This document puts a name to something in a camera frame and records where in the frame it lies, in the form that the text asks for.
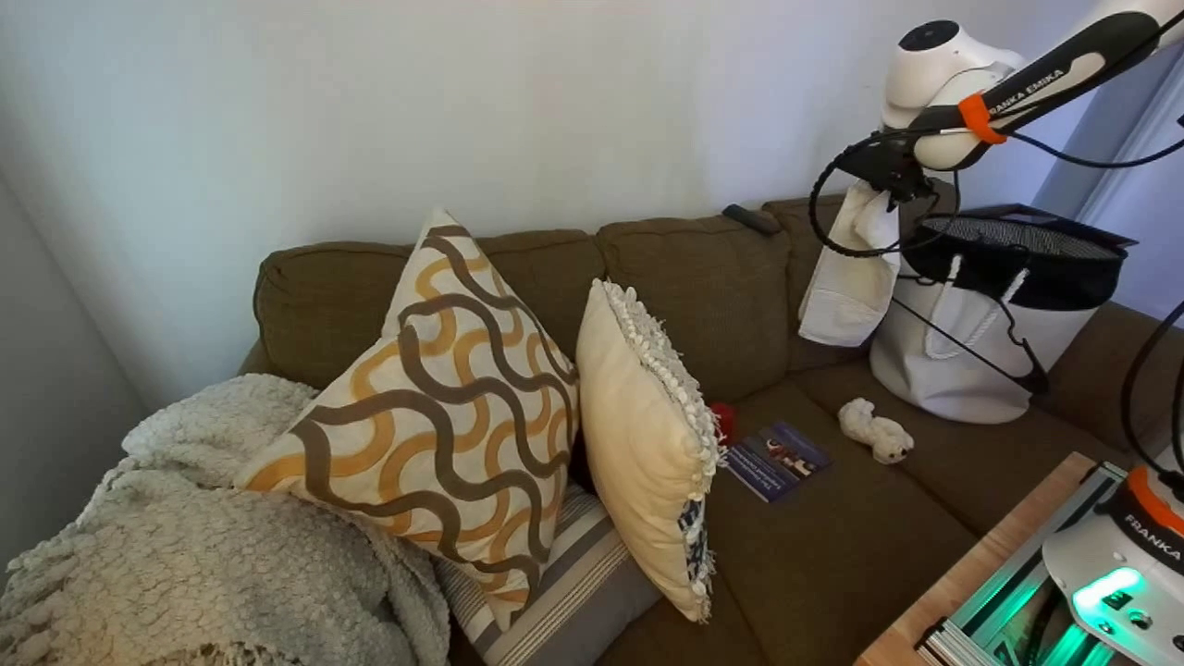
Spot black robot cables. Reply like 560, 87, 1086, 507
808, 123, 1184, 473

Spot blue booklet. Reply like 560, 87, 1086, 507
725, 422, 827, 502

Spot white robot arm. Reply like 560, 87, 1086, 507
835, 0, 1184, 200

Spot black remote control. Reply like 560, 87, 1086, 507
720, 205, 782, 235

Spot brown fabric sofa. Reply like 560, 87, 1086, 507
239, 195, 1184, 666

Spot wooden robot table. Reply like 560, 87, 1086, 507
856, 455, 1184, 666

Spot brown wave patterned pillow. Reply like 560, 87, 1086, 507
238, 212, 578, 625

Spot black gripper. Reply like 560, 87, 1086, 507
839, 131, 932, 200

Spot grey striped cushion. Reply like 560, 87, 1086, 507
438, 483, 658, 666

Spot white plush toy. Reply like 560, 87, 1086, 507
835, 396, 913, 465

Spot blue white patterned pillow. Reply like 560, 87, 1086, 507
578, 279, 720, 625

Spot grey knit blanket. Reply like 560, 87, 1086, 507
0, 372, 450, 666

